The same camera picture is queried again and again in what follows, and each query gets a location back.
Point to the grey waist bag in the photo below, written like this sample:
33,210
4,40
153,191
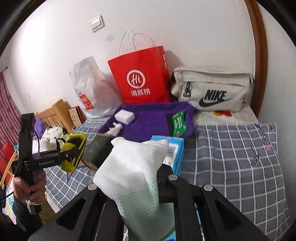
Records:
208,78

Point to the purple plush toy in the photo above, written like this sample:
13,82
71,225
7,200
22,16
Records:
38,127

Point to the small white spray bottle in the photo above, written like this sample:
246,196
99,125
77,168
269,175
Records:
115,129

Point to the red plaid curtain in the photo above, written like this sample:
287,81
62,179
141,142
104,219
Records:
8,111

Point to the green packet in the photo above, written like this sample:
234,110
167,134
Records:
179,124

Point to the white plastic shopping bag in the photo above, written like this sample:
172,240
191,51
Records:
92,78

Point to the wooden headboard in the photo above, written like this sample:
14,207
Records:
57,111

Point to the brown wooden door frame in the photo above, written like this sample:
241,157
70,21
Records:
259,58

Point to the blue tissue pack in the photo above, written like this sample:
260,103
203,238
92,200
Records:
175,150

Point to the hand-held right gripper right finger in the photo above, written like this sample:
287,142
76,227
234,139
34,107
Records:
168,185

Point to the white foam block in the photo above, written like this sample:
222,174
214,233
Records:
124,115

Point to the white spotted pillow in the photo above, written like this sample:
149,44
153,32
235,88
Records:
52,134

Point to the white and green knit glove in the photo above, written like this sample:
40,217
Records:
129,166

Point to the white light switch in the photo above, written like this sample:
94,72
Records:
97,23

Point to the purple towel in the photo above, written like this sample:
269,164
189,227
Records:
148,118

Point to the dark green box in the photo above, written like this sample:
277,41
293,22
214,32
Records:
94,150

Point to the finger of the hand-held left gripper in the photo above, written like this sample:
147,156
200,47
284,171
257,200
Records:
69,154

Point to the red chair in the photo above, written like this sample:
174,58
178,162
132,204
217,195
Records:
7,148

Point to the red paper bag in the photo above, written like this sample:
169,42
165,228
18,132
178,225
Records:
138,67

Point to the grey checkered cloth with stars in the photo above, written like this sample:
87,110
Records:
231,162

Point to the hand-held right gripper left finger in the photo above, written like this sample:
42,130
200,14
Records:
92,201

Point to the person's left hand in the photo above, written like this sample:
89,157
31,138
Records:
37,187

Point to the person's left forearm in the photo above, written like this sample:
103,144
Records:
20,215

